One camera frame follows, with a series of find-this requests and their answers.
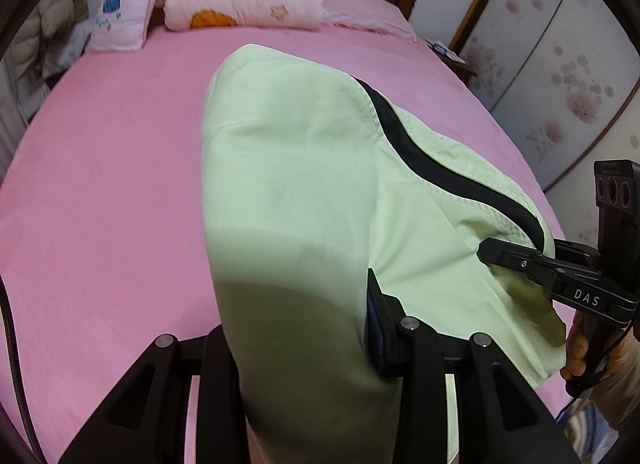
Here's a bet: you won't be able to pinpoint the beige puffer jacket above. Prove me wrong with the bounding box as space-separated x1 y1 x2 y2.
7 0 91 119

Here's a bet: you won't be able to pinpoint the black cable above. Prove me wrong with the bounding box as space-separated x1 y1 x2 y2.
0 274 43 452

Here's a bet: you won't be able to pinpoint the white papers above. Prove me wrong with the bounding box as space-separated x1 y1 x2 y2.
432 41 466 64

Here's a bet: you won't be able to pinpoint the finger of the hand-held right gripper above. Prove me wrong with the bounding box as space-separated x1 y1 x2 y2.
477 238 561 289

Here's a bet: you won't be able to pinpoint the person's right forearm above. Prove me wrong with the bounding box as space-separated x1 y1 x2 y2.
590 326 640 437

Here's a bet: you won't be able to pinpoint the light blue cloth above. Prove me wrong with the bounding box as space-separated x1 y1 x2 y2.
65 18 96 69

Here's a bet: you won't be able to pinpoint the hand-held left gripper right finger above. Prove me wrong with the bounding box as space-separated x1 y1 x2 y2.
366 268 583 464

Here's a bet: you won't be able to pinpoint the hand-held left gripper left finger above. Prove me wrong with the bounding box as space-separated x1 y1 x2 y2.
57 326 251 464

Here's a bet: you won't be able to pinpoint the wooden nightstand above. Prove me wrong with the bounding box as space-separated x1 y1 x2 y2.
425 38 478 89

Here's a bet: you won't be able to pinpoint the pink folded blanket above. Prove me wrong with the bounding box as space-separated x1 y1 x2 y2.
164 0 326 32

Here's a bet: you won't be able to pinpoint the floral wardrobe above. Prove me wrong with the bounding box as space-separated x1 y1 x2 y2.
450 0 640 255

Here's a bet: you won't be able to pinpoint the small pink printed cushion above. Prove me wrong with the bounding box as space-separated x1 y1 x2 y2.
87 0 166 52

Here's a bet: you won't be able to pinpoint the person's right hand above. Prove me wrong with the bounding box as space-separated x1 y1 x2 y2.
560 311 588 381

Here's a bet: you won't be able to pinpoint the green and black hooded jacket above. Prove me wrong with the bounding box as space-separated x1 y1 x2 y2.
200 44 568 464

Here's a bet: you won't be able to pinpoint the pink bed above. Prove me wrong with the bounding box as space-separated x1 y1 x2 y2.
0 0 568 464

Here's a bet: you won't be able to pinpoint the blue patterned cloth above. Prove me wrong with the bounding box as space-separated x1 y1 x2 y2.
565 401 626 464

